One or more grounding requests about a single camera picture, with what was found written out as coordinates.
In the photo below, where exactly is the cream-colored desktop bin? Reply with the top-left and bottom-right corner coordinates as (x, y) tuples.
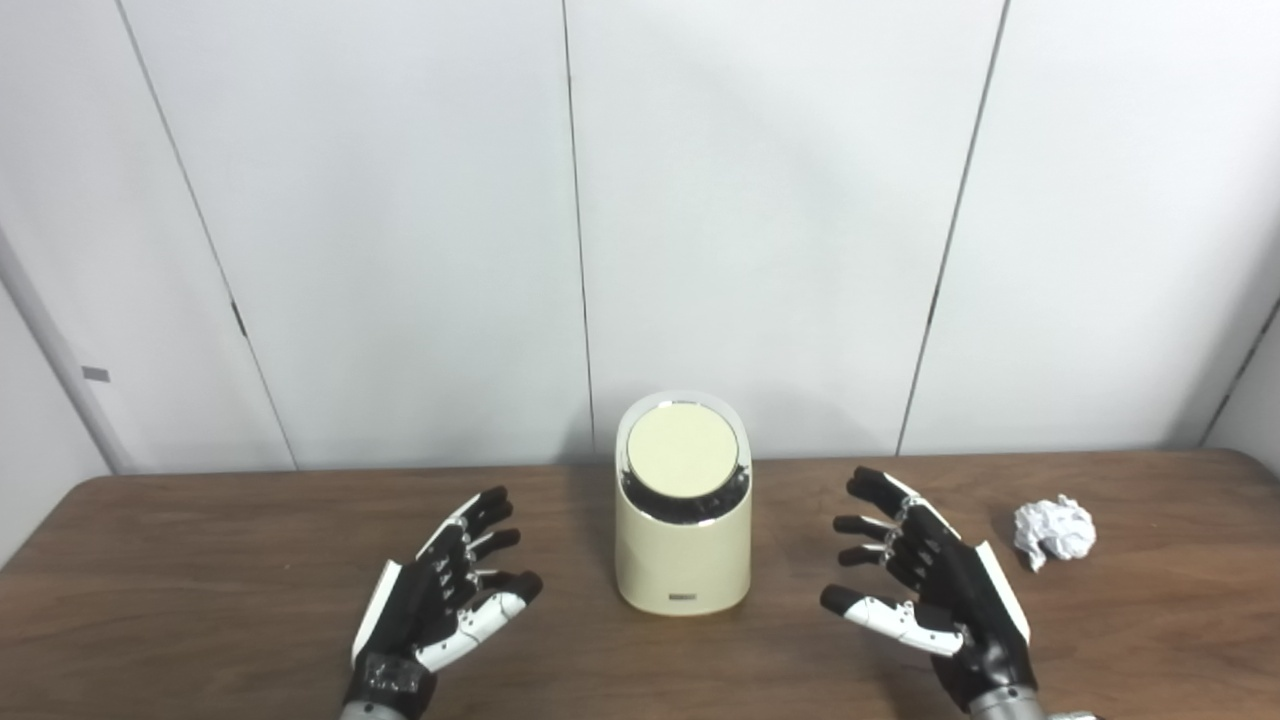
(613, 391), (754, 617)

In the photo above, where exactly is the cream round bin lid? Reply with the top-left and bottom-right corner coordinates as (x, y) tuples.
(626, 400), (741, 498)

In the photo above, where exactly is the large white paper ball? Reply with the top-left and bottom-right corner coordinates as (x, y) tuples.
(1013, 494), (1097, 573)

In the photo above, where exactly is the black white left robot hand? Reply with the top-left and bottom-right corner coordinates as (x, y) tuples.
(343, 487), (544, 719)

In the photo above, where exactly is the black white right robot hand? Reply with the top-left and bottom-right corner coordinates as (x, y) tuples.
(820, 466), (1038, 713)

